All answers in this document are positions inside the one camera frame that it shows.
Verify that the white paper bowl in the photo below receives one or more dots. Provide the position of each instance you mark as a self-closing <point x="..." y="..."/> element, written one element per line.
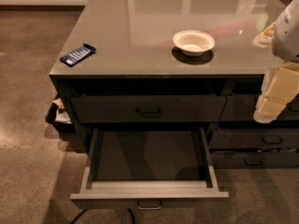
<point x="193" y="43"/>

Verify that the dark grey cabinet counter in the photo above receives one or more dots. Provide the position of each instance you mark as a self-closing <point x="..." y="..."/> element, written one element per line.
<point x="135" y="55"/>

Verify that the right middle drawer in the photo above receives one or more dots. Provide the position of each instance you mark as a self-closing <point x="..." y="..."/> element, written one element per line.
<point x="254" y="138"/>

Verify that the open grey middle drawer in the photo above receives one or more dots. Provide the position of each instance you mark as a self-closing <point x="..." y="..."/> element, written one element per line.
<point x="149" y="171"/>

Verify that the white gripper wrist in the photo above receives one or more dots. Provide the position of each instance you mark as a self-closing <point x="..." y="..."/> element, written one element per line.
<point x="287" y="34"/>

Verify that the black bin with trash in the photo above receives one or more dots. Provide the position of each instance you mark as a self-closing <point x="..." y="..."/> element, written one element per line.
<point x="58" y="118"/>

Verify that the right bottom drawer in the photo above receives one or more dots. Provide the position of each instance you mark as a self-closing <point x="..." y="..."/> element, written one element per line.
<point x="239" y="160"/>

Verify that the closed grey top drawer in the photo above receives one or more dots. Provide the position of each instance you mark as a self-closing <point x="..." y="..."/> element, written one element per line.
<point x="148" y="108"/>

